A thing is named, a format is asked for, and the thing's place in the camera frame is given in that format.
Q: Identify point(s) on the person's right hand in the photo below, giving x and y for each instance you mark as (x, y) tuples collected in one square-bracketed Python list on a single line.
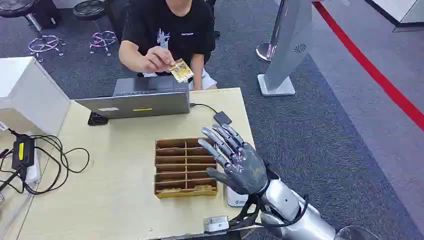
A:
[(155, 59)]

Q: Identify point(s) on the black bin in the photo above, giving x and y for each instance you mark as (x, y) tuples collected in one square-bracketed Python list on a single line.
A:
[(46, 13)]

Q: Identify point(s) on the black external drive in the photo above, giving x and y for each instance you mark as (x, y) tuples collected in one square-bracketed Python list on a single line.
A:
[(222, 117)]

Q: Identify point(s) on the white power block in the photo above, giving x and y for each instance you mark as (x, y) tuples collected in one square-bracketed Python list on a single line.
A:
[(33, 172)]

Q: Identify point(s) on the chrome stanchion post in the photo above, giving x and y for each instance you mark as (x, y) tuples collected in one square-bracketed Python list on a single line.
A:
[(265, 51)]

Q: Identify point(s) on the black camera bracket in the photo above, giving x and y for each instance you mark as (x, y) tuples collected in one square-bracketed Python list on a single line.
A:
[(244, 217)]

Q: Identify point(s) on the grey kiosk stand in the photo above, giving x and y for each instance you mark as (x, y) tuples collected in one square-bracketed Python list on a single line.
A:
[(290, 36)]

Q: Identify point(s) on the white platform edge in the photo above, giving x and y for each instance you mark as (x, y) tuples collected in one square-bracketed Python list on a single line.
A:
[(397, 10)]

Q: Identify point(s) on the white cabinet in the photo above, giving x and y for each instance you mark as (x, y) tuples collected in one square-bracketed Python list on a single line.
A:
[(30, 89)]

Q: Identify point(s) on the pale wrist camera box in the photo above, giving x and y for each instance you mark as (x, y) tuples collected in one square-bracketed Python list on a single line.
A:
[(216, 224)]

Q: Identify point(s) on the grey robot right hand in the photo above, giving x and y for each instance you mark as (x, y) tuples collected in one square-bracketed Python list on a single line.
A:
[(245, 169)]

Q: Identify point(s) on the seated person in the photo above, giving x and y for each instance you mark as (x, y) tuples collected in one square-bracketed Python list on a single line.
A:
[(179, 20)]

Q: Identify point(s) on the black usb hub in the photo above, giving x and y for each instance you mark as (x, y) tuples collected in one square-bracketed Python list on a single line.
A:
[(97, 120)]

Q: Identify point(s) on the round glass dome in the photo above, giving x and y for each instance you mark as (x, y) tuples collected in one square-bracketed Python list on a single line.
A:
[(356, 233)]

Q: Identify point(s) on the black power adapter yellow label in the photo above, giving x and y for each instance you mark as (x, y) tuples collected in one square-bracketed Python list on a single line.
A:
[(23, 152)]

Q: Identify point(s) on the standing person's dark legs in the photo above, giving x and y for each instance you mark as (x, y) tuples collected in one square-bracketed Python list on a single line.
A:
[(213, 20)]

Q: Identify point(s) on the grey laptop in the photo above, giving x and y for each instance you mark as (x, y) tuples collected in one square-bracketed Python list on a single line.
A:
[(139, 104)]

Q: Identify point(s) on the wooden card box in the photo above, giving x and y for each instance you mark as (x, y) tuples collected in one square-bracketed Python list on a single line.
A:
[(172, 165)]

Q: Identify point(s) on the gold printed card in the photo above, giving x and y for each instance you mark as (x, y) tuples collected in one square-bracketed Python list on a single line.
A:
[(181, 71)]

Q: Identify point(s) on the black stool chrome base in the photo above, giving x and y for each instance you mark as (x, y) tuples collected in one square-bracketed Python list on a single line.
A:
[(16, 6), (88, 9)]

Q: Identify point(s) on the grey card reader device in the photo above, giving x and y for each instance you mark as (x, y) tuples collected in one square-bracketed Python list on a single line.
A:
[(235, 199)]

